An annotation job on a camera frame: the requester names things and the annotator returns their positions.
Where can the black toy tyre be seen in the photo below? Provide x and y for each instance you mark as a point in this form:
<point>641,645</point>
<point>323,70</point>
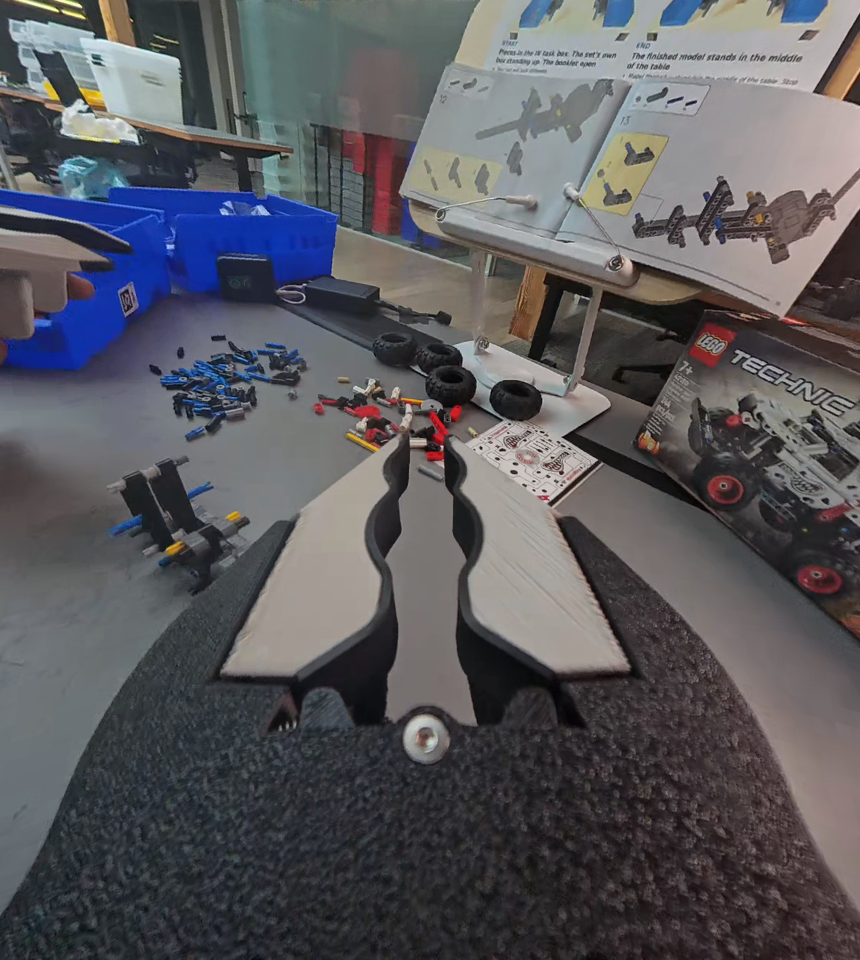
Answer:
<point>515,399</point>
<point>451,383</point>
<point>439,357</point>
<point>394,349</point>

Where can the black power adapter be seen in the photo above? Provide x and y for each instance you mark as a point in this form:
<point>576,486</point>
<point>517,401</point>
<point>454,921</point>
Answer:
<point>340,294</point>

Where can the toy brick chassis assembly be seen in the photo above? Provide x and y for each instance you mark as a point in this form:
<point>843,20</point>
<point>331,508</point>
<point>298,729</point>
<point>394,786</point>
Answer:
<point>175,525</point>

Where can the pile of blue black pins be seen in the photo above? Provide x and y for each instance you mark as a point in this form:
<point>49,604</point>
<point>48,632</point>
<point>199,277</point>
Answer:
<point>220,382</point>

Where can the white storage box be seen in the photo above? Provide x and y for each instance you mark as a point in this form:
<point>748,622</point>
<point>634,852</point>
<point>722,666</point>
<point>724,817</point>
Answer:
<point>137,82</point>

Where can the toy truck cardboard box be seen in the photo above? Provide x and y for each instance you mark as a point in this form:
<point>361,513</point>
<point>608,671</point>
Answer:
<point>790,480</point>

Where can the small black box device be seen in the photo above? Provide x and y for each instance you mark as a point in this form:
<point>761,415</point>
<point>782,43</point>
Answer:
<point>246,279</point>

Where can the teal plastic bag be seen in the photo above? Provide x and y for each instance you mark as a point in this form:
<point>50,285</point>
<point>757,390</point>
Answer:
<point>92,176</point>

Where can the clear plastic bag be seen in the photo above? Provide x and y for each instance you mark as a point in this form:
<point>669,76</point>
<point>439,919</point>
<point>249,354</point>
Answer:
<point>246,208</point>

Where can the printed instruction sheet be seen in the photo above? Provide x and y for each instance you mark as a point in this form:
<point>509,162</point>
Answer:
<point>700,45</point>

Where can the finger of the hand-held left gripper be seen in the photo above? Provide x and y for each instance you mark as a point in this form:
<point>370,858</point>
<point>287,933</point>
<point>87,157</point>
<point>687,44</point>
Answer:
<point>17,251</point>
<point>25,217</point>

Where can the white metal book stand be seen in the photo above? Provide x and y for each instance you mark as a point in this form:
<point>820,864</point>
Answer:
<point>527,247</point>

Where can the pile of red white parts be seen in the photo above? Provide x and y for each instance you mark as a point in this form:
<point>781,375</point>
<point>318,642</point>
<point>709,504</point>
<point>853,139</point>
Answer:
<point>377,420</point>

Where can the wooden easel frame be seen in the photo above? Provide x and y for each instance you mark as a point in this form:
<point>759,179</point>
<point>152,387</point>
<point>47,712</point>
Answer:
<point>529,300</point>

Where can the grey desk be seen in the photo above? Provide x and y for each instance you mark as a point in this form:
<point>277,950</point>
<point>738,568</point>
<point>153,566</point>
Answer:
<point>62,637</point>

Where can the printed sticker sheet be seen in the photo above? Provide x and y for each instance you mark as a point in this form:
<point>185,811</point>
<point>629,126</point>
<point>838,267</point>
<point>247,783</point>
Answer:
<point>535,454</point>

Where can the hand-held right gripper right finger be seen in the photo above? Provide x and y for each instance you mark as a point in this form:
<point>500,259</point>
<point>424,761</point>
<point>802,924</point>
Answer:
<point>535,592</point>

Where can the white plastic bags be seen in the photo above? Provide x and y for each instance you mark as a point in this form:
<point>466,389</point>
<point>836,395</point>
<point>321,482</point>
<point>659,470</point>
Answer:
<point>96,124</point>

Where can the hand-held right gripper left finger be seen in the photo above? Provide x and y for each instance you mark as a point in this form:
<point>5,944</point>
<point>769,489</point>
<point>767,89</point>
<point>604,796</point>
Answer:
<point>317,592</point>

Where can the red drawer cabinets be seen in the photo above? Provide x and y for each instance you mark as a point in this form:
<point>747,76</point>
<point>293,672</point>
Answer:
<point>377,172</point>

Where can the open instruction booklet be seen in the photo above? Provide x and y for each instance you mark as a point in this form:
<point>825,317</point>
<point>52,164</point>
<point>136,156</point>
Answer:
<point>737,150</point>

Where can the wooden top background table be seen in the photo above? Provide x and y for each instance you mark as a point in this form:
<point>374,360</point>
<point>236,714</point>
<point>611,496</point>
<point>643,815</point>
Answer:
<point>197,133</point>

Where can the blue plastic bin with tag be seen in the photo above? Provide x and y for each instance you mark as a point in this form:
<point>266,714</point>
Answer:
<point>100,322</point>

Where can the dark grey axle piece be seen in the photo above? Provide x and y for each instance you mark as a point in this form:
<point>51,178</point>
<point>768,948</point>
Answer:
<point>430,472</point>

